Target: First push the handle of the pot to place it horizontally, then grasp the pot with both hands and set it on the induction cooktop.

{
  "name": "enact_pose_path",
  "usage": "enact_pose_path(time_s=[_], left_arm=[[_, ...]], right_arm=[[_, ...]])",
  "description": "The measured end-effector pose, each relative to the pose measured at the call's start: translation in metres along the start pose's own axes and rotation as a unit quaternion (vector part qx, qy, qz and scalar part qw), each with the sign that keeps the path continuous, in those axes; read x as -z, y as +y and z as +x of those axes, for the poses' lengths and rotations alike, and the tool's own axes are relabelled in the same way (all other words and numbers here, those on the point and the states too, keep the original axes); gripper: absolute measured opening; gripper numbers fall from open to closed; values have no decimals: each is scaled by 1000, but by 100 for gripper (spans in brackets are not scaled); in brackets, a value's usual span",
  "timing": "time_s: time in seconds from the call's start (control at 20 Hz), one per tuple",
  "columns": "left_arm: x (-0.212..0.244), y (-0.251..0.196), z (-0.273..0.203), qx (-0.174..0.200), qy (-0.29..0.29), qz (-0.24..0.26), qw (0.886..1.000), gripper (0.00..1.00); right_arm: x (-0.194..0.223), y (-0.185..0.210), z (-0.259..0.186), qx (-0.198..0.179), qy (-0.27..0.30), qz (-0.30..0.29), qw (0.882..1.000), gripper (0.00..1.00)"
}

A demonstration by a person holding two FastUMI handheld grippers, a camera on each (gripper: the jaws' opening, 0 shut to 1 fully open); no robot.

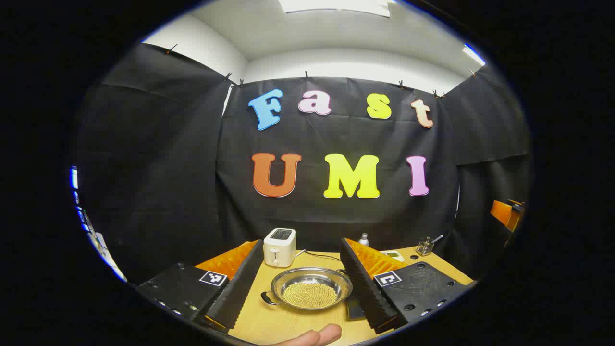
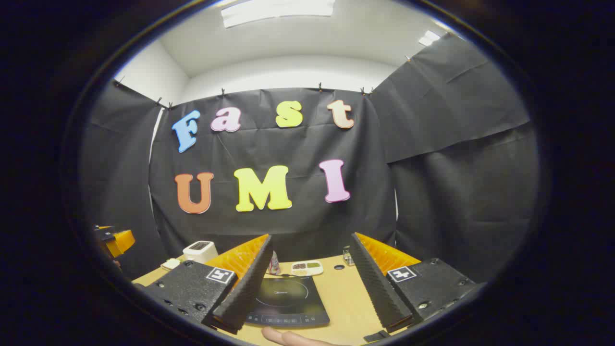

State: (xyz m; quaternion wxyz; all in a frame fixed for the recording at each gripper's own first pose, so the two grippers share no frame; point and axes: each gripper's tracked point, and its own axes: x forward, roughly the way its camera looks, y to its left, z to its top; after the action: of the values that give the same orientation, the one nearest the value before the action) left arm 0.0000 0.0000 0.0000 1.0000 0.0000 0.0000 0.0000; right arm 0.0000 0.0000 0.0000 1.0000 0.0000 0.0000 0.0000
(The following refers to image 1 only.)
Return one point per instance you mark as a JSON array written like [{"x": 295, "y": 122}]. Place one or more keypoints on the black induction cooktop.
[{"x": 355, "y": 308}]

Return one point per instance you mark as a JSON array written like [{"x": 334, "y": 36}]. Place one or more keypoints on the white toaster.
[{"x": 278, "y": 247}]

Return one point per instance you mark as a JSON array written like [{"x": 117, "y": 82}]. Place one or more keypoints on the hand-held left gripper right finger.
[{"x": 362, "y": 283}]

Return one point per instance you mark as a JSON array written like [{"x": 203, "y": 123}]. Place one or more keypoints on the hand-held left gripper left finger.
[{"x": 240, "y": 283}]

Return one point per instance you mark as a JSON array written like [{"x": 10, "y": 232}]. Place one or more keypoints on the pile of yellow soybeans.
[{"x": 310, "y": 294}]

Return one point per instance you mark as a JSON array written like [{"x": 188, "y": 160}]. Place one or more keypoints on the metal spoon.
[{"x": 437, "y": 238}]

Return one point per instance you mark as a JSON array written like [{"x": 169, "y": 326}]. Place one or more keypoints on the ceiling light panel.
[
  {"x": 336, "y": 6},
  {"x": 473, "y": 54}
]

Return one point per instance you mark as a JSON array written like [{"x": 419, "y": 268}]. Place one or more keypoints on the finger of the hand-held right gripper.
[{"x": 504, "y": 214}]

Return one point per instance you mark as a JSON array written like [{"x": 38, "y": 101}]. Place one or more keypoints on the silver drink bottle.
[{"x": 363, "y": 240}]

